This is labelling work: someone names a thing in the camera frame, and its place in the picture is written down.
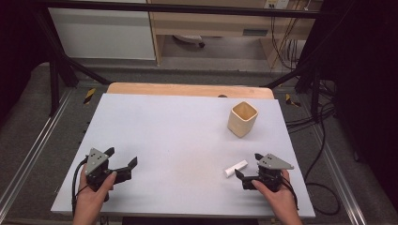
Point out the yellow black tape strip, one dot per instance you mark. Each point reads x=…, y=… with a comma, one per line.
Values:
x=292, y=100
x=89, y=96

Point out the aluminium floor rail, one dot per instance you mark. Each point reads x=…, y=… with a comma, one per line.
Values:
x=339, y=175
x=31, y=150

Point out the office chair base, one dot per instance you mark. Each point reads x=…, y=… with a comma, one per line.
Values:
x=189, y=39

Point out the beige square cup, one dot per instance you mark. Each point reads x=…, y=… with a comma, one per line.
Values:
x=242, y=120

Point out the black curtain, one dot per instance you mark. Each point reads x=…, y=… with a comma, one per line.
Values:
x=18, y=47
x=369, y=93

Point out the person's right hand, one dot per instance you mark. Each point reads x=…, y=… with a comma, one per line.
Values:
x=281, y=200

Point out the light wooden desk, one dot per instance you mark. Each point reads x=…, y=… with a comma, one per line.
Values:
x=212, y=25

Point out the white wall socket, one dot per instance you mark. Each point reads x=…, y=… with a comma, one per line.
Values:
x=277, y=3

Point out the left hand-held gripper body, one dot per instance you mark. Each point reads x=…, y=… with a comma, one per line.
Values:
x=94, y=161

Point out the white cabinet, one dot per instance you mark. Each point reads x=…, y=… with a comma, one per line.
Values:
x=103, y=34

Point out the white chalk stick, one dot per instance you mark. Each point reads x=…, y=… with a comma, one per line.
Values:
x=235, y=168

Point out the person's left hand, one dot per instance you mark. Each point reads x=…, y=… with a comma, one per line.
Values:
x=90, y=200

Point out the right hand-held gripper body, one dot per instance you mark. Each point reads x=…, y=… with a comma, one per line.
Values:
x=269, y=173

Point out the black metal frame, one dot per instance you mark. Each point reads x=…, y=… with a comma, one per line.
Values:
x=175, y=8

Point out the wooden table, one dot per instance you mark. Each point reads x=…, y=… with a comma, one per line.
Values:
x=187, y=90

